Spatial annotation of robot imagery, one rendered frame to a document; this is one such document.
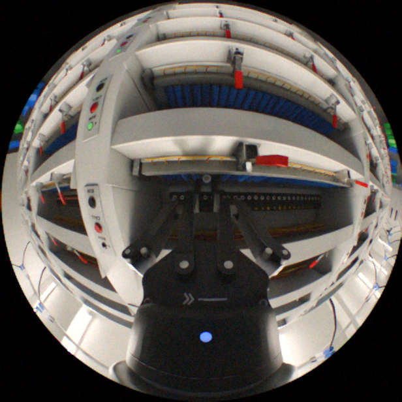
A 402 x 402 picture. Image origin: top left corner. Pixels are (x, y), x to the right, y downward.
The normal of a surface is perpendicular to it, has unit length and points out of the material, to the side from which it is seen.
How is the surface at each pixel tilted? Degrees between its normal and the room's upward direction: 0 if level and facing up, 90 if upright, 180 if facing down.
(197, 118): 106
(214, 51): 16
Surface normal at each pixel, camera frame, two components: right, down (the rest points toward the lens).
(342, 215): -1.00, 0.00
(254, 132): 0.00, -0.04
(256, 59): 0.00, 1.00
